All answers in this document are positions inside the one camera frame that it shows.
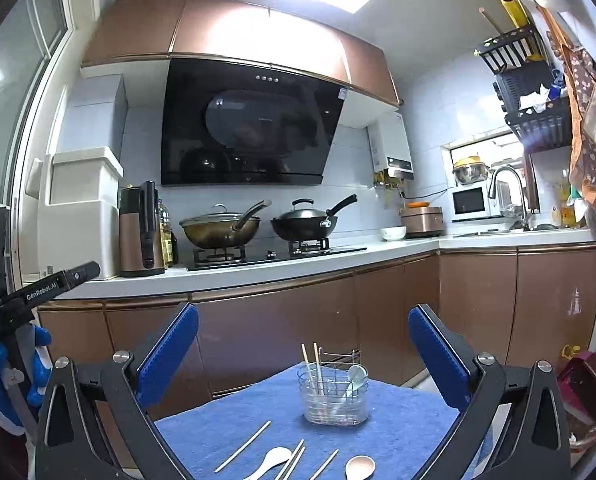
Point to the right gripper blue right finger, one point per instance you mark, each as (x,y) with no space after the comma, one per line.
(470,382)

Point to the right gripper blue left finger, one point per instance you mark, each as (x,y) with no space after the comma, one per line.
(133,381)

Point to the light blue ceramic spoon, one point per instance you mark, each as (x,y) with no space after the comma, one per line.
(346,396)

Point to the pink ceramic spoon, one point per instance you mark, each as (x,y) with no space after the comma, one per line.
(360,467)

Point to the bamboo chopstick two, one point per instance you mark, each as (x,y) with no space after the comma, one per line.
(319,383)

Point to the bamboo chopstick one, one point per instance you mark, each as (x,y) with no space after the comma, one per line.
(312,382)

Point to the chrome kitchen faucet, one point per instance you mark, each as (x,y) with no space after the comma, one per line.
(517,197)

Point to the blue white gloved left hand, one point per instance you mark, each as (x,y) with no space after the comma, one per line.
(41,369)

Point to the brown lower cabinets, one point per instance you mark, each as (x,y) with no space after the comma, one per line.
(522,304)

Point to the dark red dustpan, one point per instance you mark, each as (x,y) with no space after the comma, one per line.
(577,383)

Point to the white countertop appliance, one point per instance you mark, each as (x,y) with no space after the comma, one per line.
(78,211)

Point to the blue towel mat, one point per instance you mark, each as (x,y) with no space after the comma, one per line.
(404,426)

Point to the bamboo chopstick three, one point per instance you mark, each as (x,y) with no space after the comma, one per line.
(242,447)

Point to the copper black thermos kettle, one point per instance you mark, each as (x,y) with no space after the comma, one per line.
(139,231)

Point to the black gas stove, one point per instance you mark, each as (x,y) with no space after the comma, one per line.
(204,259)

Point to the cooking oil bottle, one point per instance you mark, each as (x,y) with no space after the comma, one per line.
(168,239)

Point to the white ceramic spoon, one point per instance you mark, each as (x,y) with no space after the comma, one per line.
(275,457)

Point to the brown rice cooker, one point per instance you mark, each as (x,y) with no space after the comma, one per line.
(422,221)

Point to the white bowl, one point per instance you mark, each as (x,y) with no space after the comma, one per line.
(393,234)

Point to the bamboo chopstick four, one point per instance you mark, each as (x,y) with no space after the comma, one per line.
(292,458)

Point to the bamboo chopstick six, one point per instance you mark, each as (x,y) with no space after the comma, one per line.
(324,465)

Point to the bamboo chopstick five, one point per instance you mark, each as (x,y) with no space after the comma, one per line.
(294,463)

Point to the white microwave oven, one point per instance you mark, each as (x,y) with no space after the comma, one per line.
(471,202)

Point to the bronze wok with glass lid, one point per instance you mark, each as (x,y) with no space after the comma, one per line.
(218,230)

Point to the yellow oil jug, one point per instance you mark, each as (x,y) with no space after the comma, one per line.
(563,212)

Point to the steel bowls on microwave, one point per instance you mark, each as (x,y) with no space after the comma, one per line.
(469,170)

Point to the black wok with lid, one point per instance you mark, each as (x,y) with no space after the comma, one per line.
(304,222)

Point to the white water heater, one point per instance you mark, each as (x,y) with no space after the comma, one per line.
(390,152)

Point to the orange patterned hanging apron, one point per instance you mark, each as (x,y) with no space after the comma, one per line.
(580,80)

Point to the black range hood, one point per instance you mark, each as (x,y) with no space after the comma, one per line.
(229,123)

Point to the copper upper cabinets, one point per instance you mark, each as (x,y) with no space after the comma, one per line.
(130,30)

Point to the wooden rolling pin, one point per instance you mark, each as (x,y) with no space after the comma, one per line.
(483,12)

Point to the yellow roll of wrap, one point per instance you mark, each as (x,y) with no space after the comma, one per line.
(515,12)

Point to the black wall dish rack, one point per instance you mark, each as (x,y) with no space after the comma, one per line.
(524,75)

